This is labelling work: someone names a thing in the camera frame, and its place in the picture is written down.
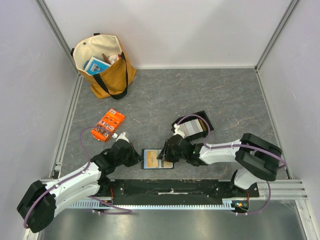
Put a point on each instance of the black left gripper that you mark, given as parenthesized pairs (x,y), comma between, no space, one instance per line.
(135,157)

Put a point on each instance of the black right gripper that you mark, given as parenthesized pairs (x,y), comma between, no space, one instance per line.
(166,152)

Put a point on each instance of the tan credit card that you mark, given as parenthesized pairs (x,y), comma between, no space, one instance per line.
(162,164)
(151,159)

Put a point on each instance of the black leather card holder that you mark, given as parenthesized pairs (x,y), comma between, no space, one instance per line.
(143,164)

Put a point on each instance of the black plastic card tray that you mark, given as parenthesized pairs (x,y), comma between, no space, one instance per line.
(205,122)

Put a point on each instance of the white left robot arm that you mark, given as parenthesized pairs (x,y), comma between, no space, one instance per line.
(42,202)

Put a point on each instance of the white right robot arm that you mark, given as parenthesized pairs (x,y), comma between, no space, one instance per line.
(259,159)

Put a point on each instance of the white credit card stack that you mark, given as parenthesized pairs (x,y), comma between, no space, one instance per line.
(191,127)

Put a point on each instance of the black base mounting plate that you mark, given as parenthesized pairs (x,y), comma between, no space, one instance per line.
(217,188)

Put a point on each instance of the orange printed box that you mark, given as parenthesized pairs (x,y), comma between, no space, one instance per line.
(107,126)

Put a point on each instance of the mustard tote bag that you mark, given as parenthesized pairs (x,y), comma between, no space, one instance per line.
(115,80)

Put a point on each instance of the blue book in bag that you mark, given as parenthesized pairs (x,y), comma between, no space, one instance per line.
(95,66)

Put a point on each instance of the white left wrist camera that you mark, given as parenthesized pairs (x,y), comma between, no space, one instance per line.
(121,136)

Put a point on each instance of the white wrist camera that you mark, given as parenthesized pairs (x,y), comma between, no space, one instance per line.
(178,131)
(121,136)

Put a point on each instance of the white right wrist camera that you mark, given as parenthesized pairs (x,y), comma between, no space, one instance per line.
(178,131)

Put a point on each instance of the grey slotted cable duct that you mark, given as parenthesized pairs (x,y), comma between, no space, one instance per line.
(96,205)

